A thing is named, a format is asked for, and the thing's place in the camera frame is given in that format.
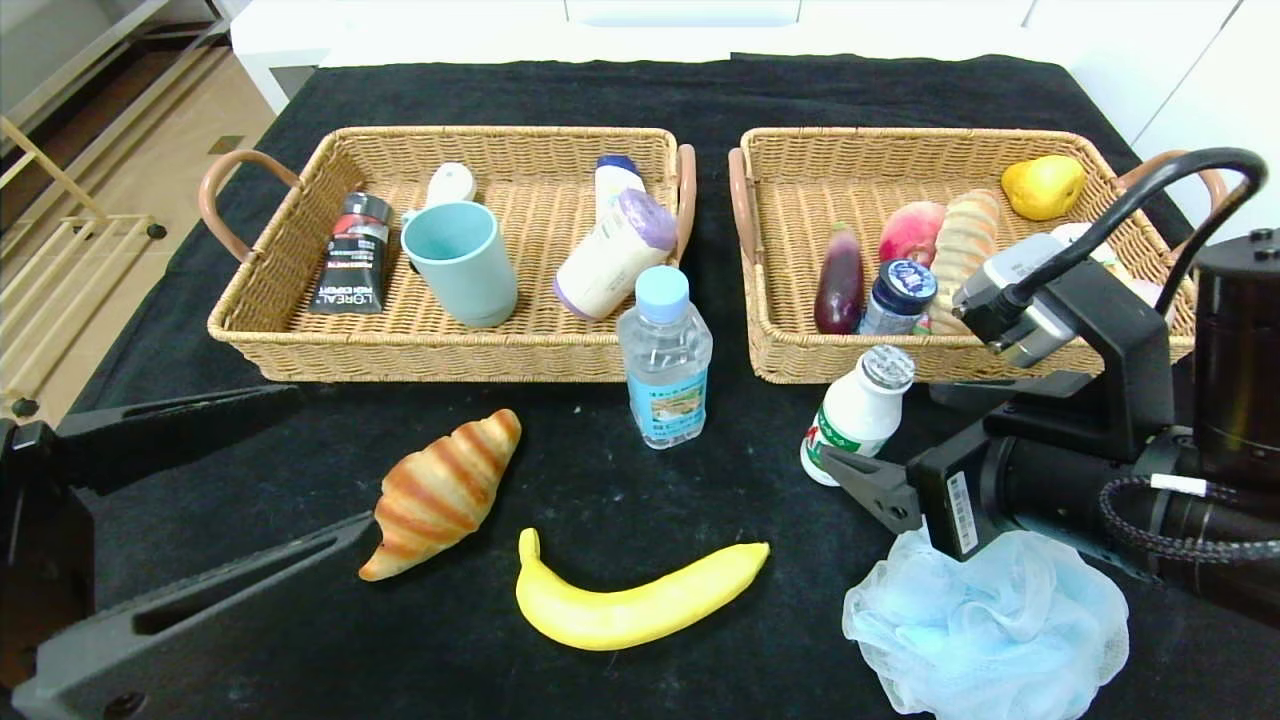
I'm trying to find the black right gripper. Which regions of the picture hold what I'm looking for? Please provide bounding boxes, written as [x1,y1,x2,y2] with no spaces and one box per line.
[818,416,1145,563]

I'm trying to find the white milk drink bottle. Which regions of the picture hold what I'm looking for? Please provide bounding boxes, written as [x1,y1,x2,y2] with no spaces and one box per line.
[799,345,916,488]

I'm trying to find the wicker basket holding food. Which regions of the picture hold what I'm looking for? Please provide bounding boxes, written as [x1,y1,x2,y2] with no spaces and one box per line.
[727,126,1229,386]

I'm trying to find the beige oval toy potato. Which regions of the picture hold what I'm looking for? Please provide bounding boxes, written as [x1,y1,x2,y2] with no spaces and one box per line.
[1120,278,1173,326]

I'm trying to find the teal plastic mug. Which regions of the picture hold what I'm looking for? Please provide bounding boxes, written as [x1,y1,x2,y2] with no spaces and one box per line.
[400,201,519,329]

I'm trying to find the white cupboard doors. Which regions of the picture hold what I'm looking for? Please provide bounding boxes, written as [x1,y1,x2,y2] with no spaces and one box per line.
[1020,0,1280,336]

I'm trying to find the purple toy eggplant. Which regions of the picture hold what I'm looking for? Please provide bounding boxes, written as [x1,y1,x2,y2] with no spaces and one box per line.
[814,222,867,336]

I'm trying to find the clear water bottle blue cap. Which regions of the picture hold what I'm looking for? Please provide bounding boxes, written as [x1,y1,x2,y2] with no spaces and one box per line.
[617,265,714,450]

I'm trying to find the pink toy peach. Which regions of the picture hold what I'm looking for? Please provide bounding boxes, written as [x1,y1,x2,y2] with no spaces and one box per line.
[878,201,946,267]

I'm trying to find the light blue bath pouf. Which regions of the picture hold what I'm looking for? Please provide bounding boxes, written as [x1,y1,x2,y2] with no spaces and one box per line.
[841,528,1131,720]

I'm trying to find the thick black camera cable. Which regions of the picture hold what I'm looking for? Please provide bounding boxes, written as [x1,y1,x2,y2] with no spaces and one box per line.
[1000,147,1271,321]

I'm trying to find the striped spiral bread roll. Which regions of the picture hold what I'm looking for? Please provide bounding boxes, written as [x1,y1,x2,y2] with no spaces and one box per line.
[925,189,1003,336]

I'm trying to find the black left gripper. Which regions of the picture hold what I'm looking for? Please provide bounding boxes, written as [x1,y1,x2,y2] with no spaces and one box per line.
[0,384,376,720]

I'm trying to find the yellow toy pear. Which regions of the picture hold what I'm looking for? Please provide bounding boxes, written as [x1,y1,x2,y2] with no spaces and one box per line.
[1001,155,1087,222]

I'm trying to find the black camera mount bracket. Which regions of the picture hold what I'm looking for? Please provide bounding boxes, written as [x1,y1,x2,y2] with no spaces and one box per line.
[985,258,1179,463]

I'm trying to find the small white round-top bottle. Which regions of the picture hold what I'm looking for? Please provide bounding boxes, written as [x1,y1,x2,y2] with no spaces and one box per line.
[425,162,478,209]

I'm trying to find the white bottle purple cap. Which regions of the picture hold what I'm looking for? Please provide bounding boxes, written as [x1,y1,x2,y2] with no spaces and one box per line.
[552,188,679,321]

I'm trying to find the toy croissant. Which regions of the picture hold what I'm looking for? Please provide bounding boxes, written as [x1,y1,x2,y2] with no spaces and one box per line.
[358,408,523,583]

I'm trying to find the white chewing gum pouch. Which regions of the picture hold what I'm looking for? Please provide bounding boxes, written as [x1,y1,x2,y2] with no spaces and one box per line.
[1050,221,1136,286]

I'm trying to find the dark blue lid bottle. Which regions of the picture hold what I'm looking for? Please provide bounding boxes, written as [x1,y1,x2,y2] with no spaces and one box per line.
[858,259,939,336]

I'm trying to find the black L'Oreal tube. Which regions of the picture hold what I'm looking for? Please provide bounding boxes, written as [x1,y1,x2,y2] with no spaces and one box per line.
[309,192,395,315]

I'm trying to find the braided black wrist cable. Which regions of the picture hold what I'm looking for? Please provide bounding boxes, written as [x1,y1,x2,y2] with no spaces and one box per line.
[1100,473,1280,563]

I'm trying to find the grey framed shelf unit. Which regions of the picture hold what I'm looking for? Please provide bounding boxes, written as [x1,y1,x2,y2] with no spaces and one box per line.
[0,0,236,131]

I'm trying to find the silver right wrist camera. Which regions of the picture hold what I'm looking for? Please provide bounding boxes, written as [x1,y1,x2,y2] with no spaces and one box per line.
[952,232,1096,369]

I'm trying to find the black table cloth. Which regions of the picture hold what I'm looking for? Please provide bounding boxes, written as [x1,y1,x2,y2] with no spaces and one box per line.
[0,52,1280,720]

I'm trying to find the yellow toy banana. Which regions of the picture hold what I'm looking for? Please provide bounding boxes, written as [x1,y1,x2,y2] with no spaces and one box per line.
[515,528,771,652]

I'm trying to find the white bottle blue cap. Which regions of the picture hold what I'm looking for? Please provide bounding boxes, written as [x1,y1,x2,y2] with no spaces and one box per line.
[594,154,647,223]

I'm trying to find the beige wooden rolling rack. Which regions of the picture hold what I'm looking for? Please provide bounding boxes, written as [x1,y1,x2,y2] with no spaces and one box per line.
[0,115,169,421]

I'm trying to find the wicker basket holding toiletries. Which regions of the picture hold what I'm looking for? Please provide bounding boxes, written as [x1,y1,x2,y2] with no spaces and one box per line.
[197,125,698,384]

